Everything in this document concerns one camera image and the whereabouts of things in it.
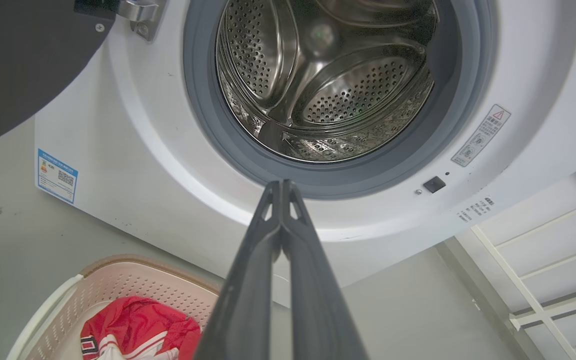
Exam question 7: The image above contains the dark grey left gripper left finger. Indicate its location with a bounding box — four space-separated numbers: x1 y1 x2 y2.
194 180 283 360

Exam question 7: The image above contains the white metal rack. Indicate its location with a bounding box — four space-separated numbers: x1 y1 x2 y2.
469 192 576 360

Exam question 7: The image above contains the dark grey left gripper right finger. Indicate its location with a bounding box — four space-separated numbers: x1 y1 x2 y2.
281 179 369 360

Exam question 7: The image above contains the dark washing machine door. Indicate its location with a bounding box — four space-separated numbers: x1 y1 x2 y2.
0 0 161 153

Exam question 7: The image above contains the grey rubber door gasket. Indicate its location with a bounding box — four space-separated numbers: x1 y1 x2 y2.
183 0 499 201

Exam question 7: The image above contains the red and white garment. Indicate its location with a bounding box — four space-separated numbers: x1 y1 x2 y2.
80 296 202 360

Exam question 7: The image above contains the white front-load washing machine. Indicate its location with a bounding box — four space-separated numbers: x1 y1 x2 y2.
34 0 576 308

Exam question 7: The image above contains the blue energy label sticker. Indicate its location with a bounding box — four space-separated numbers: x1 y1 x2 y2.
36 148 79 205

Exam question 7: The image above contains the stainless steel washing machine drum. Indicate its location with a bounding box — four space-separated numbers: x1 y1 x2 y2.
215 0 439 163

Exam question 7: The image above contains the white warning triangle sticker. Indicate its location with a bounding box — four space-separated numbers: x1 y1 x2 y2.
450 104 512 168

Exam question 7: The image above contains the cream perforated laundry basket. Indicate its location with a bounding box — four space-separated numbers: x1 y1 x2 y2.
7 255 221 360

